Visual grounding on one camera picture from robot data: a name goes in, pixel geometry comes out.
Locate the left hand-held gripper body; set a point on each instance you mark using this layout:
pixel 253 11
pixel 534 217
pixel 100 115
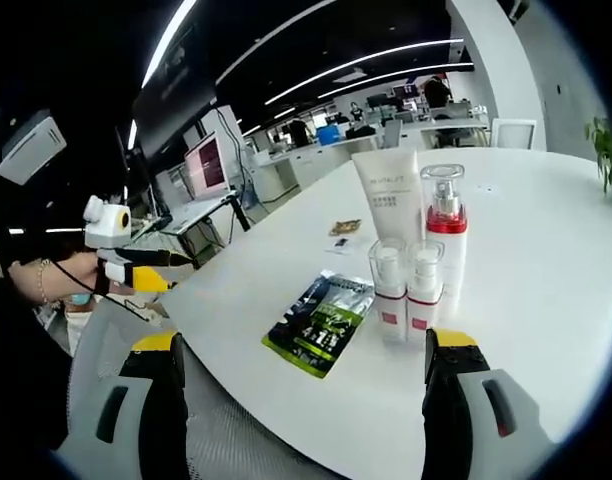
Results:
pixel 108 222

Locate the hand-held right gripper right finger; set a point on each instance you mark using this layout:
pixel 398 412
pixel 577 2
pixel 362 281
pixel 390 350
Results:
pixel 446 410

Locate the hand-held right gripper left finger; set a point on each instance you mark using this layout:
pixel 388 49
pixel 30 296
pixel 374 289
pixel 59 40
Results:
pixel 161 400

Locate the small white skincare pump bottle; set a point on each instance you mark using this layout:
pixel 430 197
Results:
pixel 423 315
pixel 388 310

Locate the large red-collared skincare pump bottle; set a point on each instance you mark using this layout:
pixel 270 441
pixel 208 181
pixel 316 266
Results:
pixel 448 260

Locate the green black skincare mask packet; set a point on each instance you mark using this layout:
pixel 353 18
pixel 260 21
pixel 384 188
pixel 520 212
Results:
pixel 321 325

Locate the small white blue skincare sachet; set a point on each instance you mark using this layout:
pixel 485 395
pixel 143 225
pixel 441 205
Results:
pixel 340 245

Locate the gold foil skincare sachet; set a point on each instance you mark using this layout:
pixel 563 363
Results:
pixel 345 227

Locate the white skincare tube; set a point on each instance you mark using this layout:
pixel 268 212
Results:
pixel 388 195

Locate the blue storage box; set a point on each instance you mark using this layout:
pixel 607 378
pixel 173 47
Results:
pixel 330 135

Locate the person's left hand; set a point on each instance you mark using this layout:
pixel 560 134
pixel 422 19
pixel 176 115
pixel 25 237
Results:
pixel 78 275

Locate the white mesh office chair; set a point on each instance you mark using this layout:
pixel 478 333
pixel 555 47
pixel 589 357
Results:
pixel 86 380

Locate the short ceiling light strip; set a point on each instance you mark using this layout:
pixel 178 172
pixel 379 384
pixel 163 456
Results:
pixel 132 134

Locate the black-legged standing desk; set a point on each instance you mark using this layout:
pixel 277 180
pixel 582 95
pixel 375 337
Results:
pixel 242 215

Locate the open laptop pink screen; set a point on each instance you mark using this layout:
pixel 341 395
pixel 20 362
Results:
pixel 206 165

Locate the white worn device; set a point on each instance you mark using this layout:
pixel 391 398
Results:
pixel 28 145

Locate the large black display screen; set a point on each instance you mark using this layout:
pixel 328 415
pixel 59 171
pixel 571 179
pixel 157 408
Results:
pixel 176 85

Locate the white cabinet counter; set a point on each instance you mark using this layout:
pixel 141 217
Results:
pixel 306 160

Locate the wide ceiling light strip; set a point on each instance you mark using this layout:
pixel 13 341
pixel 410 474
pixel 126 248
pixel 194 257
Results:
pixel 168 42

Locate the black bag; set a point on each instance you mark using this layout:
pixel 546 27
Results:
pixel 361 131

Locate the white office desk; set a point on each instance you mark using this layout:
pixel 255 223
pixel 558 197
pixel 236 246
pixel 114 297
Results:
pixel 453 131

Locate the long ceiling light strip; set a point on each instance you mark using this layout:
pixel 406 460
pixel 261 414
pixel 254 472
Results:
pixel 361 63
pixel 416 69

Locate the white plastic chair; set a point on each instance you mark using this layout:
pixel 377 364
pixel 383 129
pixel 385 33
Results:
pixel 512 134

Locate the dark background monitor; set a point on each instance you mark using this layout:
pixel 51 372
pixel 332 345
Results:
pixel 404 90

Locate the potted green plant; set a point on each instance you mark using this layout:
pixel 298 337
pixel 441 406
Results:
pixel 606 150

